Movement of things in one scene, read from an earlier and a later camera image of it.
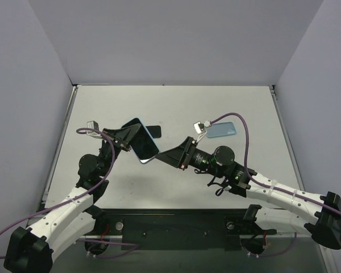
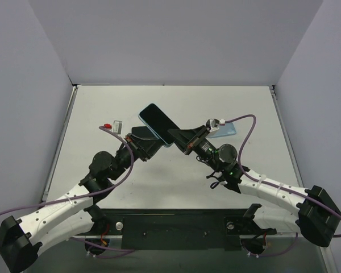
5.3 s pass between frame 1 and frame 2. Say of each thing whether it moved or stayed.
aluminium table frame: stayed
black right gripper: moved
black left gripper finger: moved
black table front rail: stayed
